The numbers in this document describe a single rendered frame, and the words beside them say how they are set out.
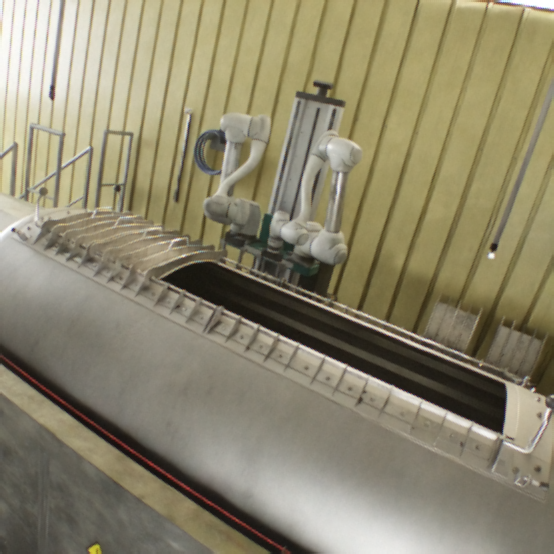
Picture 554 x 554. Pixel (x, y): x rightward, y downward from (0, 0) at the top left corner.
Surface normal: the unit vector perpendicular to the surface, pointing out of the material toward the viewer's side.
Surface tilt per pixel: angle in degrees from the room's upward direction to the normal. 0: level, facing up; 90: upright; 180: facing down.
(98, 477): 90
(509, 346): 69
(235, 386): 45
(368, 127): 90
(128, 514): 90
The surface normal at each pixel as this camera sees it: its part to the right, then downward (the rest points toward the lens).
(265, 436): -0.26, -0.37
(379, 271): -0.47, 0.19
